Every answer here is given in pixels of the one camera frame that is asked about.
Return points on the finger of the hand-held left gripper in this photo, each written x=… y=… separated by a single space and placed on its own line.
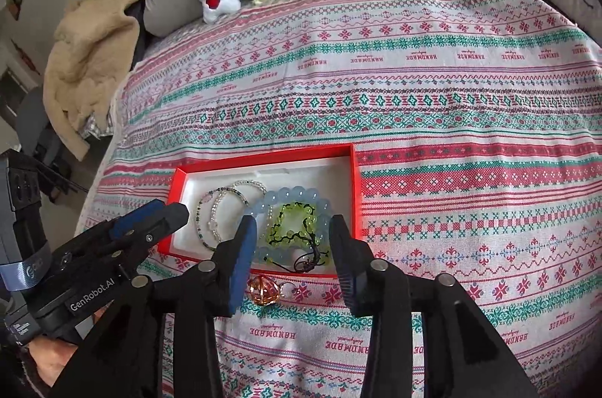
x=169 y=219
x=136 y=219

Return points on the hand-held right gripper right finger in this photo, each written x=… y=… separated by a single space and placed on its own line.
x=345 y=266

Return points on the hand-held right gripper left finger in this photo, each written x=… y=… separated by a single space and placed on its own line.
x=242 y=266

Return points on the red jewelry box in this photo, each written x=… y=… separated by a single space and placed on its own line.
x=301 y=170

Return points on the person's left hand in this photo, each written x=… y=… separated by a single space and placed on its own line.
x=54 y=355

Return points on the grey plaid sheet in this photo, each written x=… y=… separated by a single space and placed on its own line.
x=96 y=127

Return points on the dark grey chair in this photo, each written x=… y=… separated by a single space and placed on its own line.
x=35 y=120

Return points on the patterned woven blanket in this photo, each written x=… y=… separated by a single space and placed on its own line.
x=423 y=120

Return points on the beige fleece blanket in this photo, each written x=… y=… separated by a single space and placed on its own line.
x=89 y=45

